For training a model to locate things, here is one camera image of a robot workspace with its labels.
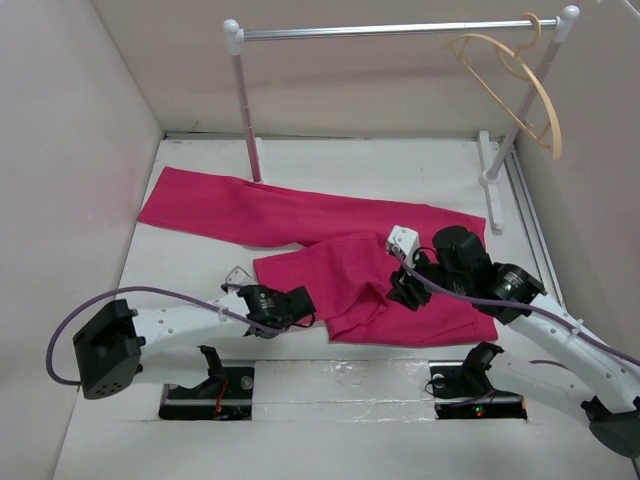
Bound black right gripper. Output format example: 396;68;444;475
384;245;471;311

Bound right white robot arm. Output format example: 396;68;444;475
386;225;639;460

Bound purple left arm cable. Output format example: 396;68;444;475
45;282;286;389

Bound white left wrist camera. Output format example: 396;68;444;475
221;266;255;292

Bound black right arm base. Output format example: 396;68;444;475
424;342;528;421

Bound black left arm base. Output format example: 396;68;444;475
158;346;255;422

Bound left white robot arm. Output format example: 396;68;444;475
73;282;316;400

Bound beige wooden hanger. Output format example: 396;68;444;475
447;13;575;160

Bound white clothes rack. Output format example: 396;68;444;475
220;1;581;232

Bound pink trousers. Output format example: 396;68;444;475
138;167;498;348

